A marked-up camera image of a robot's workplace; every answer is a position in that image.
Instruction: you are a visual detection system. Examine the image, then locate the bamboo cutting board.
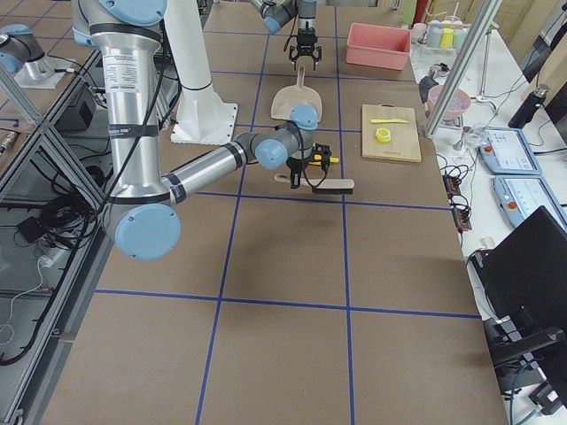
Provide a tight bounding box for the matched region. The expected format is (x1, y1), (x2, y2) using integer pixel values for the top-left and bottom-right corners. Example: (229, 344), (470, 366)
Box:
(361, 104), (422, 163)

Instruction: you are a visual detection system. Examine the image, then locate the yellow toy corn cob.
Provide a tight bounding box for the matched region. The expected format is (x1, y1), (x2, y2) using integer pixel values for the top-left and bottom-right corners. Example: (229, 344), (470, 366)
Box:
(309, 154), (340, 166)

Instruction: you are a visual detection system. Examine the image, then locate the yellow toy knife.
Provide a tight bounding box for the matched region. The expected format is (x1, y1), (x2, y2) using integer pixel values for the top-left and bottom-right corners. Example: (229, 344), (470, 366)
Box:
(369, 118), (409, 124)

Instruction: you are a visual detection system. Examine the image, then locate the teach pendant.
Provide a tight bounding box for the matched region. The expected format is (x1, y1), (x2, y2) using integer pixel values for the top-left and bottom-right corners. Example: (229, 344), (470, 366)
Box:
(478, 127), (541, 175)
(493, 175), (566, 229)

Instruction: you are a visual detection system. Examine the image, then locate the beige plastic dustpan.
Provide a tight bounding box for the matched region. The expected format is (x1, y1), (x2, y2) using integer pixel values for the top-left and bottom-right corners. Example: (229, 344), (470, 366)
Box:
(270, 65), (322, 121)

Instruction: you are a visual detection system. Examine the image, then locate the aluminium frame post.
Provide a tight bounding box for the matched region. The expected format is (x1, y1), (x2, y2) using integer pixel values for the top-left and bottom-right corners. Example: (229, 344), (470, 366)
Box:
(423, 0), (502, 139)

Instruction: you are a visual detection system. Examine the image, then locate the beige hand brush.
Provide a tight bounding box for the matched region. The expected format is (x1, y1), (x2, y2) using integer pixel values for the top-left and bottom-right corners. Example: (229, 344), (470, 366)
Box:
(297, 177), (354, 195)

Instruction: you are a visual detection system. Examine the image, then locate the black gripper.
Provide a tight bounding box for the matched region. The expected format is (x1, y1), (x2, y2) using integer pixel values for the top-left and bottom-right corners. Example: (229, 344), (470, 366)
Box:
(289, 27), (322, 71)
(288, 143), (332, 189)

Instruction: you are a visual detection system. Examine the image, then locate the yellow toy lemon slice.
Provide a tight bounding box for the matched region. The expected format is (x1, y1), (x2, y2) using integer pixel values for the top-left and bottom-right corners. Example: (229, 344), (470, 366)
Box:
(374, 127), (392, 143)

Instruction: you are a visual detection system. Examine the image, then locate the lower teach pendant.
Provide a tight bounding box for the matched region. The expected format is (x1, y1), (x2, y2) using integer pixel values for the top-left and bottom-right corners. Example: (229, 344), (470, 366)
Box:
(493, 175), (566, 229)

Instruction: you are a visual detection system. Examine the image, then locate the pink plastic bin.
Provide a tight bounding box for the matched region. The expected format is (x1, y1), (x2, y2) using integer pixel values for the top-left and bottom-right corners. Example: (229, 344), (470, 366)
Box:
(346, 23), (411, 71)

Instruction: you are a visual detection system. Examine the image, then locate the upper teach pendant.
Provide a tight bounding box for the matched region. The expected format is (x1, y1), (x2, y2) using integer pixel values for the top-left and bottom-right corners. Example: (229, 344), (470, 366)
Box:
(478, 127), (541, 175)

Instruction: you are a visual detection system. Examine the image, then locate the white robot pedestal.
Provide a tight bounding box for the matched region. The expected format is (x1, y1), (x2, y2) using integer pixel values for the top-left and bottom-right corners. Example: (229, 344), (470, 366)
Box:
(165, 0), (238, 145)

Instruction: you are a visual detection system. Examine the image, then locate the stack of coloured cups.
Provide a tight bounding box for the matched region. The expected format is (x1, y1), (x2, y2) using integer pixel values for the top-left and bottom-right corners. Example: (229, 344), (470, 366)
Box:
(410, 19), (470, 50)

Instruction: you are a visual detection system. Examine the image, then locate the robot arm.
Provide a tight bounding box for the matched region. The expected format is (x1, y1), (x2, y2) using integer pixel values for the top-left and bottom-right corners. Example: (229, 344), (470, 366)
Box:
(72, 1), (330, 261)
(250, 0), (322, 70)

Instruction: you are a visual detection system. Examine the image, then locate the pink bowl with pieces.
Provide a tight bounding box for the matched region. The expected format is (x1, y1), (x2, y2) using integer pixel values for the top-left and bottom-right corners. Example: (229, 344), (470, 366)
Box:
(427, 85), (471, 121)

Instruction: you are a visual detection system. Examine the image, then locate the dark grey cloth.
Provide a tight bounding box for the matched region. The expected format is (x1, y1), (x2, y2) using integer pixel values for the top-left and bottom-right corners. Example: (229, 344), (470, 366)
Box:
(418, 75), (439, 104)

